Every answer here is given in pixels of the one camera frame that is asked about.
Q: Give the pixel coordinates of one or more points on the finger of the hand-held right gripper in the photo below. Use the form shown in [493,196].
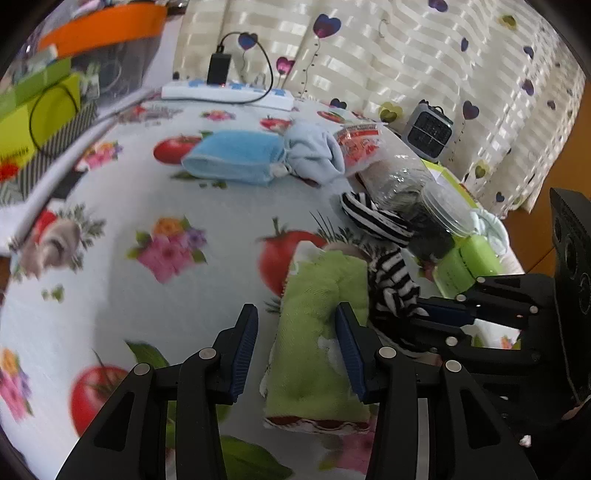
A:
[434,337]
[448,310]

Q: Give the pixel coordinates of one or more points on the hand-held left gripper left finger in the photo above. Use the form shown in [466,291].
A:
[244,350]

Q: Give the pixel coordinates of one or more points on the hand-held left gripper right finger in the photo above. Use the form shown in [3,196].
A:
[348,355]

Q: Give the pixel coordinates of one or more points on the green towel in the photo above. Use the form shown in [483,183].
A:
[309,323]

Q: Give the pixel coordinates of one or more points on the black and white striped sock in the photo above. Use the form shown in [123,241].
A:
[388,281]

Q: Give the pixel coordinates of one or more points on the yellow-green cardboard box tray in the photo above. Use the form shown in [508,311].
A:
[450,177]

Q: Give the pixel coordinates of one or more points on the blue face mask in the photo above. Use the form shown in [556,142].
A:
[231,154]

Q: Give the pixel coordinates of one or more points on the pale blue white sock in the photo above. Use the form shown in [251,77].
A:
[314,154]

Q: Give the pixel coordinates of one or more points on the glass jar with green lid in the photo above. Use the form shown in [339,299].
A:
[480,258]

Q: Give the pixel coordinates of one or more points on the clear plastic jar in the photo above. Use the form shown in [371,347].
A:
[448,212]

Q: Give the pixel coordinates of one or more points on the brown wooden door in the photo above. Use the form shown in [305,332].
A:
[554,157]

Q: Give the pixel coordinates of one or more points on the small grey desk heater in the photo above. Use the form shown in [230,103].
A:
[429,131]

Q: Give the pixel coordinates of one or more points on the clear plastic bag red print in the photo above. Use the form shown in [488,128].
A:
[369,143]

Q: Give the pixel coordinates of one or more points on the cream striped heart-print curtain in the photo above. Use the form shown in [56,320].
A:
[392,55]

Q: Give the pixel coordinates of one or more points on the white and blue power strip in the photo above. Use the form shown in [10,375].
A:
[194,90]

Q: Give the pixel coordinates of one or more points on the black charger plug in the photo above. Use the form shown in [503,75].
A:
[219,67]

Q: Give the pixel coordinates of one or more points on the yellow-green gift box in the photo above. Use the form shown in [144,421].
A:
[51,115]

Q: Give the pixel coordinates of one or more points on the flat dark green box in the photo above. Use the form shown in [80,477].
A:
[32,87]

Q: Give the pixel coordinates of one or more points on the clear storage bin orange lid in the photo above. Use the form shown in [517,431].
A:
[106,27]

